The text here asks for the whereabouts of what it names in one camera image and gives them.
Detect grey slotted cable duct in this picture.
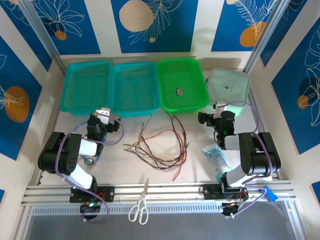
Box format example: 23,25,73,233
31,202,288,216

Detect light blue stethoscope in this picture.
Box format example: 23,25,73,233
72,121,104,166

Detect yellow cable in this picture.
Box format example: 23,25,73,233
126,128,186,152
127,147,176,160

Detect blue plastic wrapped packet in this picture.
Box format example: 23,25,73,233
201,143,233,180

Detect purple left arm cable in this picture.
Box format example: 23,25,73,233
54,121,125,223

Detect white handled scissors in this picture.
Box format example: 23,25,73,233
128,177,150,225

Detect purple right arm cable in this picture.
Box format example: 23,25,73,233
217,100,275,220

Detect green plastic mesh basket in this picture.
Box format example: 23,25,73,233
156,57,210,114

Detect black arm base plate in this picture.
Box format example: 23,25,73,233
202,183,250,201
69,186,116,204

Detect blue plastic handle tool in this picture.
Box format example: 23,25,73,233
261,185,279,203

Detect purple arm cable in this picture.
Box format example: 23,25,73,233
54,121,125,223
217,100,275,220

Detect small black controller board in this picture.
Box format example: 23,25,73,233
79,201,102,214
221,198,248,218

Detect aluminium corner post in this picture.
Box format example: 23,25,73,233
243,0,293,73
18,0,62,67

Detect teal plastic mesh basket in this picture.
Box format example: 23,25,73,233
109,61,161,119
59,60,113,117

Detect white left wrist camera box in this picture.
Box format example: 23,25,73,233
95,107,113,125

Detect aluminium rail frame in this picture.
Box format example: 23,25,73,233
21,181,300,208

